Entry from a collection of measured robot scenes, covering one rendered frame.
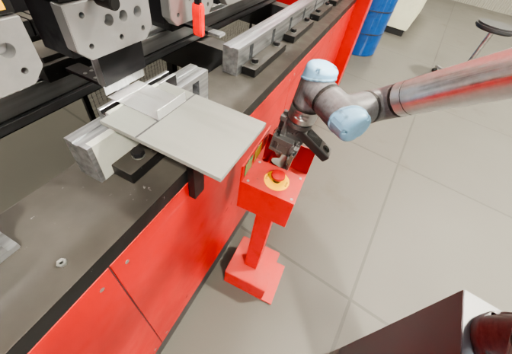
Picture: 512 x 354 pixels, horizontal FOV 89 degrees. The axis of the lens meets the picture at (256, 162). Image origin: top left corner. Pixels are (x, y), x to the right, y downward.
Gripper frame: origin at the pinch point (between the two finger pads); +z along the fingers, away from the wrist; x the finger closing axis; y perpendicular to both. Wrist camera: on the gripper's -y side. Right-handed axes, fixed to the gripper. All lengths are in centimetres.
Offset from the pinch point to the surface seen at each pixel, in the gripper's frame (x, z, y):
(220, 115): 18.3, -25.5, 16.5
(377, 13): -317, 19, -13
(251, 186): 15.0, -4.2, 6.2
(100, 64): 28, -33, 36
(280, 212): 15.0, 0.8, -3.9
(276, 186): 11.9, -4.9, 0.1
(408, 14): -451, 35, -59
